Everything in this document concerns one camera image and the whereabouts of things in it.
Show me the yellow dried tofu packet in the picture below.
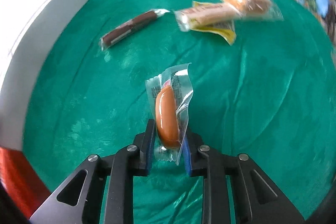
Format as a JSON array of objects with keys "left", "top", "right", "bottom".
[{"left": 190, "top": 4, "right": 236, "bottom": 45}]

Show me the clear packaged dark stick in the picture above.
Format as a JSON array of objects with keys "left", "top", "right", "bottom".
[{"left": 100, "top": 9, "right": 170, "bottom": 51}]

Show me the packaged orange sausage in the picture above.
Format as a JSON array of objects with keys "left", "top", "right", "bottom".
[{"left": 145, "top": 63, "right": 194, "bottom": 165}]

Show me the white cardboard box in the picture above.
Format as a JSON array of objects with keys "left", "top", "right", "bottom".
[{"left": 1, "top": 0, "right": 88, "bottom": 151}]

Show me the green table cloth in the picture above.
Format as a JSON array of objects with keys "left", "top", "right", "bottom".
[{"left": 23, "top": 0, "right": 335, "bottom": 218}]

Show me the beige wafer bar packet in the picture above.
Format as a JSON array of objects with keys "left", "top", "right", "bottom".
[{"left": 174, "top": 3, "right": 242, "bottom": 32}]

